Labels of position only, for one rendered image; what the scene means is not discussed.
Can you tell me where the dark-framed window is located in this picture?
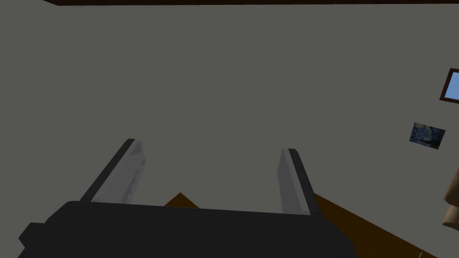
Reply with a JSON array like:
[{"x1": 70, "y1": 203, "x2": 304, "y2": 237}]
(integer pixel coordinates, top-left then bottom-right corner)
[{"x1": 439, "y1": 68, "x2": 459, "y2": 104}]

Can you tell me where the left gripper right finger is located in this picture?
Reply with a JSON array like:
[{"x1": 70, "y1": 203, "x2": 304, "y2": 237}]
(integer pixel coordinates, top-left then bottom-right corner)
[{"x1": 277, "y1": 147, "x2": 322, "y2": 216}]

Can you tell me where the blue starry wall picture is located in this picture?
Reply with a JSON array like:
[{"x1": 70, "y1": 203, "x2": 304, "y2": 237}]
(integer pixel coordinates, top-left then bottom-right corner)
[{"x1": 409, "y1": 122, "x2": 446, "y2": 150}]

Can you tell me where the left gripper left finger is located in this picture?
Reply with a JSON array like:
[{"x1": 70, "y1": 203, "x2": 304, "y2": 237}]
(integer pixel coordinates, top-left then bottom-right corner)
[{"x1": 79, "y1": 138, "x2": 146, "y2": 204}]

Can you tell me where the beige curtain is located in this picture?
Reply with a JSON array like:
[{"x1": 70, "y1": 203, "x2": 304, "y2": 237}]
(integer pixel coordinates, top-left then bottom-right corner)
[{"x1": 442, "y1": 168, "x2": 459, "y2": 231}]

